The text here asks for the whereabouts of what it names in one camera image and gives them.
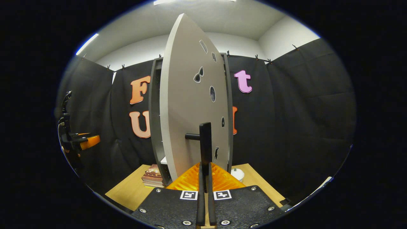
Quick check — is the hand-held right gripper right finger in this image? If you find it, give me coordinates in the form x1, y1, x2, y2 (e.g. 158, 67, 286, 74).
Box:
207, 162, 285, 229

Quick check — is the large ceiling light panel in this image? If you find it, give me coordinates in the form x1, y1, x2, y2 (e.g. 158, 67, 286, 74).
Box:
153, 0, 237, 6

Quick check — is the black backdrop cloth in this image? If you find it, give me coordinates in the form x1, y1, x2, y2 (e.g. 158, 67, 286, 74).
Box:
56, 38, 356, 207

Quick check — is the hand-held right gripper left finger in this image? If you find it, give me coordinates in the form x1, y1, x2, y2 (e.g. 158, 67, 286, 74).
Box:
131, 162, 206, 229

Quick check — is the white round coaster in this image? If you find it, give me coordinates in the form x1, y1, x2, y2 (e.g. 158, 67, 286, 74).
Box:
231, 168, 245, 182

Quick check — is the black door handle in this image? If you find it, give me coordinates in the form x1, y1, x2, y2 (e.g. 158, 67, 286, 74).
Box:
185, 122, 213, 175

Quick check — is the dark grey cabinet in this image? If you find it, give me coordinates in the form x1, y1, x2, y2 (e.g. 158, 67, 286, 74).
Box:
148, 52, 235, 187

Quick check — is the grey cabinet door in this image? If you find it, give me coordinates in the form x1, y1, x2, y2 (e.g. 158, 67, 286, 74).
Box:
159, 13, 230, 182

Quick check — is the row of black cloth clips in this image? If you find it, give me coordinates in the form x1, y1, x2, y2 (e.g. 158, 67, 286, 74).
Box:
107, 45, 299, 71

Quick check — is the narrow ceiling light strip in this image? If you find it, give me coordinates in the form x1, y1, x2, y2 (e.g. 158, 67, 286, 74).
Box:
76, 33, 100, 56

